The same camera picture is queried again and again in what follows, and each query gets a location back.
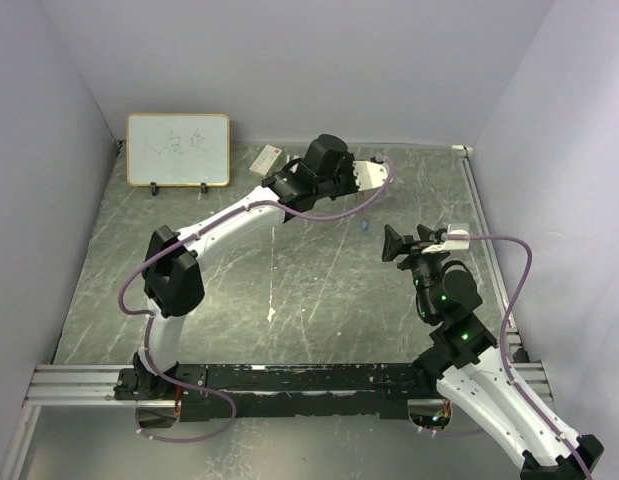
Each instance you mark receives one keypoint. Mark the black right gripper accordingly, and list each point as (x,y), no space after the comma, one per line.
(396,244)

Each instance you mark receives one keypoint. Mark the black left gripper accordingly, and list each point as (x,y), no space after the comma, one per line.
(349,165)

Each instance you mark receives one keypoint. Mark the metal key organizer red handle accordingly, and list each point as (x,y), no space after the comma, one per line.
(361,203)

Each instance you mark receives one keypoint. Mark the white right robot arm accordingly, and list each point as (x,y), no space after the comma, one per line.
(468,366)

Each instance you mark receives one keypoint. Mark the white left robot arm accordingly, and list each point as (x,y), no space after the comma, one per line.
(173,284)

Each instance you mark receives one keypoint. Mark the green white staples box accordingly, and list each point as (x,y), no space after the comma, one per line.
(265,161)

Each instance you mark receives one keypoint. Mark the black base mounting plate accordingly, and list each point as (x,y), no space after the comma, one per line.
(429,416)

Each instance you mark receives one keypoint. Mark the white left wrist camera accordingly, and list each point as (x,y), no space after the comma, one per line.
(371,176)

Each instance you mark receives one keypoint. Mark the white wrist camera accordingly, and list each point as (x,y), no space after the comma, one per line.
(371,176)
(453,237)

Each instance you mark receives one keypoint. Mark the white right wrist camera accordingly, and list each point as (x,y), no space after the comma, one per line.
(453,237)

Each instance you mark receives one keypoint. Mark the aluminium right side rail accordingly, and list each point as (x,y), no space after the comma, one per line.
(513,341)

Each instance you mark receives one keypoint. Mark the aluminium rail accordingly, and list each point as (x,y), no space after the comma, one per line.
(513,341)
(83,385)

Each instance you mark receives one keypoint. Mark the white board yellow frame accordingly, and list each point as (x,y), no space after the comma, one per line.
(177,150)

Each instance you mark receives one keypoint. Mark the aluminium front rail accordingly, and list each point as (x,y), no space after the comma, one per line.
(83,385)

